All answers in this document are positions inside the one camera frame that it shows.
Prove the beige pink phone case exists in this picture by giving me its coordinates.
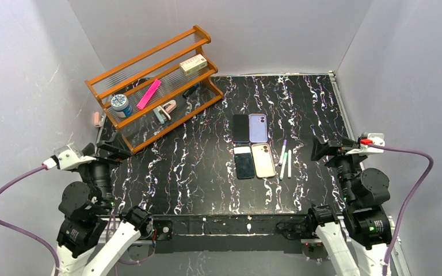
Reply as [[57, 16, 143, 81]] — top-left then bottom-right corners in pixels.
[[251, 143, 276, 178]]

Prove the lilac phone case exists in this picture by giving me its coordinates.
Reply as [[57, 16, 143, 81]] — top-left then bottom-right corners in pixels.
[[249, 114, 268, 144]]

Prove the black smartphone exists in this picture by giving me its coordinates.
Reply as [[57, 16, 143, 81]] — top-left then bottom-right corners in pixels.
[[232, 114, 250, 143]]

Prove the black phone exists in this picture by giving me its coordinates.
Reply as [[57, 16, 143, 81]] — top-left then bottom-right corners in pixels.
[[233, 146, 256, 179]]

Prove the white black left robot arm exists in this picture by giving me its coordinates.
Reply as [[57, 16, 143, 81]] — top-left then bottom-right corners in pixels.
[[52, 143, 157, 275]]

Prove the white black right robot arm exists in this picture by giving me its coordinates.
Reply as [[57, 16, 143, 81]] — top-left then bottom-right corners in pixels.
[[306, 133, 393, 275]]

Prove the pink eraser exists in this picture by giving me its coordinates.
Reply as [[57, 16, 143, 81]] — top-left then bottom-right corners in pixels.
[[93, 112, 101, 128]]

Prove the green tipped white pen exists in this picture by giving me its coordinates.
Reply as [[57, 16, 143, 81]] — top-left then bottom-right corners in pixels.
[[279, 152, 288, 181]]

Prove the purple capped pen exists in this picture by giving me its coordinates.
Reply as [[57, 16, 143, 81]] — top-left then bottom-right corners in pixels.
[[278, 139, 287, 166]]

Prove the blue lidded jar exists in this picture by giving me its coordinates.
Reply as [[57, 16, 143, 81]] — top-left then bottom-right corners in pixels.
[[110, 94, 132, 118]]

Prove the pink flat bar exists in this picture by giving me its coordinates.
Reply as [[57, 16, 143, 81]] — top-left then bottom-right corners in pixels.
[[136, 79, 162, 110]]

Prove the orange wooden shelf rack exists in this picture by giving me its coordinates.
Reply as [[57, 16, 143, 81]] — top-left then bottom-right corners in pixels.
[[85, 25, 223, 154]]

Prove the dark marker on shelf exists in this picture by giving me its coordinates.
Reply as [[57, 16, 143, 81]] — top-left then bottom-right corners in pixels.
[[182, 83, 200, 99]]

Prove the black base bar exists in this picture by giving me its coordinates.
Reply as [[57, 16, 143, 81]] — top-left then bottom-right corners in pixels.
[[153, 214, 319, 254]]

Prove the cream cardboard box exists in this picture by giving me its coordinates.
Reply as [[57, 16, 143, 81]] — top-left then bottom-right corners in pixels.
[[179, 54, 207, 76]]

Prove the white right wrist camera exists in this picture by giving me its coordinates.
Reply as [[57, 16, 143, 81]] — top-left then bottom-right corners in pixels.
[[345, 133, 385, 156]]

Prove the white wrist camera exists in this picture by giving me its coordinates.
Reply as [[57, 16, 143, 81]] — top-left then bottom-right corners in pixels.
[[41, 143, 97, 171], [345, 133, 385, 156]]

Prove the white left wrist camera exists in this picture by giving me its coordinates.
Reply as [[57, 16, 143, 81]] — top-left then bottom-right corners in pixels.
[[41, 143, 97, 171]]

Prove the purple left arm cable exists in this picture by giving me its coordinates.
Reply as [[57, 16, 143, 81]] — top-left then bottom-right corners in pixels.
[[0, 164, 62, 276]]

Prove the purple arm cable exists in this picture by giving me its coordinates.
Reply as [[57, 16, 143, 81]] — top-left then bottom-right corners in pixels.
[[369, 144, 435, 276], [0, 164, 62, 276]]

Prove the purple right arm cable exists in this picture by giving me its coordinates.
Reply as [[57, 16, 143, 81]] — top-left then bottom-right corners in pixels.
[[369, 144, 435, 276]]

